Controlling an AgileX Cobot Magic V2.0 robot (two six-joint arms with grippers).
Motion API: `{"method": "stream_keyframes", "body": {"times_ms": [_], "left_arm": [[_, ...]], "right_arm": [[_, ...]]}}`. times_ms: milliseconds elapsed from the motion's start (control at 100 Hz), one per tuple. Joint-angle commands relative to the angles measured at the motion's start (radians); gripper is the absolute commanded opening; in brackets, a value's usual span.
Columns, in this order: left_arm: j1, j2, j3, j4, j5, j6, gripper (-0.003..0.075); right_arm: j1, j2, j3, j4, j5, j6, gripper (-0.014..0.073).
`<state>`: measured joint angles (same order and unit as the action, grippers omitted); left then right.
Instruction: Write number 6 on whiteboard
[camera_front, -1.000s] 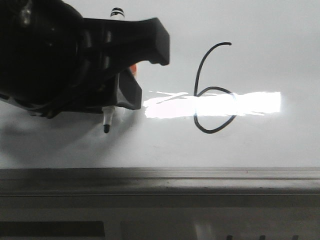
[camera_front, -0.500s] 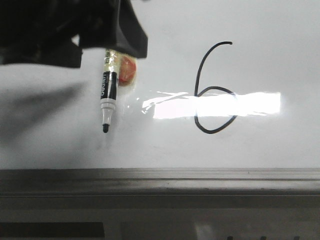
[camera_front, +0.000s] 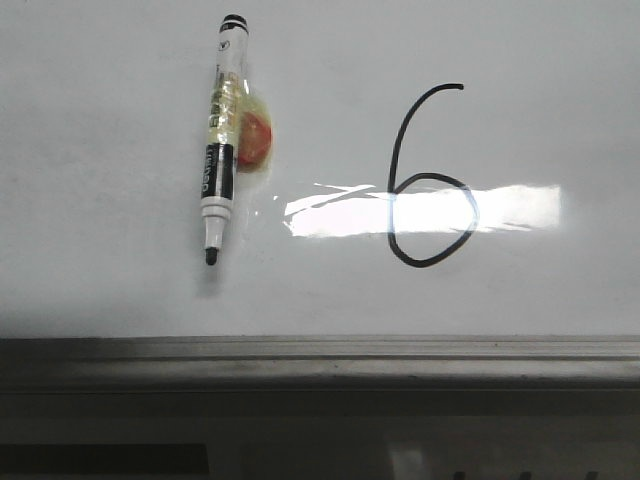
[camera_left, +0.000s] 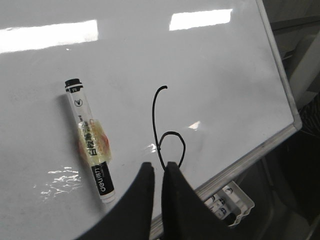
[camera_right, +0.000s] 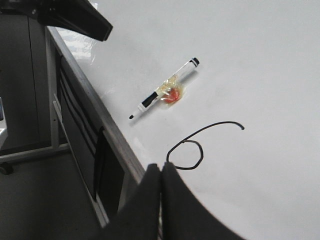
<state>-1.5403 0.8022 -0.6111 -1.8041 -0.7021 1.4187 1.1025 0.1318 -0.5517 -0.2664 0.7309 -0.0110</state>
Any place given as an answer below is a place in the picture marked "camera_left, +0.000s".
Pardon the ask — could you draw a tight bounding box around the pink whiteboard marker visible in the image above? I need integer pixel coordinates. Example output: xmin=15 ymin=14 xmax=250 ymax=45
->
xmin=214 ymin=207 xmax=230 ymax=220

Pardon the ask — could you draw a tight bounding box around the black whiteboard marker with tape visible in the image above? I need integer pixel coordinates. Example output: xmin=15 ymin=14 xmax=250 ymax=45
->
xmin=65 ymin=78 xmax=115 ymax=204

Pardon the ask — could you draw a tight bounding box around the white plastic marker tray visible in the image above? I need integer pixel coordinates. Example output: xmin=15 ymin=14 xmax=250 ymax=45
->
xmin=220 ymin=181 xmax=255 ymax=228

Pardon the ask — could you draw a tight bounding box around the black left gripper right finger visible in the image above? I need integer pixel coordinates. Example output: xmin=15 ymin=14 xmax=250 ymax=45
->
xmin=161 ymin=162 xmax=234 ymax=240

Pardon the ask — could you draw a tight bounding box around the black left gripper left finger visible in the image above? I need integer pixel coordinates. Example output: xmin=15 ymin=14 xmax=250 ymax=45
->
xmin=78 ymin=162 xmax=155 ymax=240

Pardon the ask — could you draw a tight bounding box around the black marker in tray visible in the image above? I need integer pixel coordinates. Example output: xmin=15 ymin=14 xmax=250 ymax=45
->
xmin=204 ymin=184 xmax=235 ymax=205

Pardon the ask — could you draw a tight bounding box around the blue whiteboard marker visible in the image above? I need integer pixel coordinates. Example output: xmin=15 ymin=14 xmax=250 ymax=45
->
xmin=204 ymin=196 xmax=226 ymax=212

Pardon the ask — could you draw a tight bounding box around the white whiteboard with aluminium frame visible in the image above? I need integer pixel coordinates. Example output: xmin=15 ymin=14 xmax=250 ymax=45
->
xmin=0 ymin=0 xmax=301 ymax=240

